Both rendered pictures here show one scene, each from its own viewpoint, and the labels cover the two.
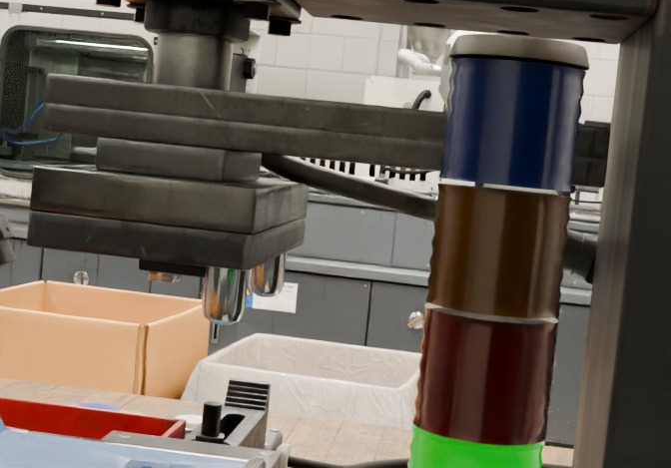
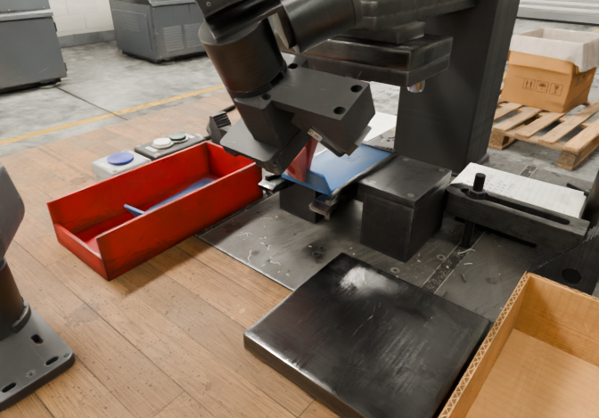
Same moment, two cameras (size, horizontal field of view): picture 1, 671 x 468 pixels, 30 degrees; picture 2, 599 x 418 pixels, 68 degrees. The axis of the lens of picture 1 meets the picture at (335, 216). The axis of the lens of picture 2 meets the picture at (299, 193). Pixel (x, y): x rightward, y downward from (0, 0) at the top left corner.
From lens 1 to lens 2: 69 cm
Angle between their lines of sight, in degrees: 59
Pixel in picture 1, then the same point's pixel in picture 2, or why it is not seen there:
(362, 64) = not seen: outside the picture
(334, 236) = not seen: outside the picture
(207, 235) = (442, 61)
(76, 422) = (168, 164)
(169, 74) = not seen: outside the picture
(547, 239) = not seen: outside the picture
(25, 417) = (145, 173)
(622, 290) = (487, 40)
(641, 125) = not seen: outside the picture
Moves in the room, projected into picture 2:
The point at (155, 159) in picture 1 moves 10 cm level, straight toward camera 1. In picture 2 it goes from (411, 33) to (515, 40)
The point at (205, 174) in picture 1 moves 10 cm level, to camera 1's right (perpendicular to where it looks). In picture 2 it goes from (421, 34) to (449, 22)
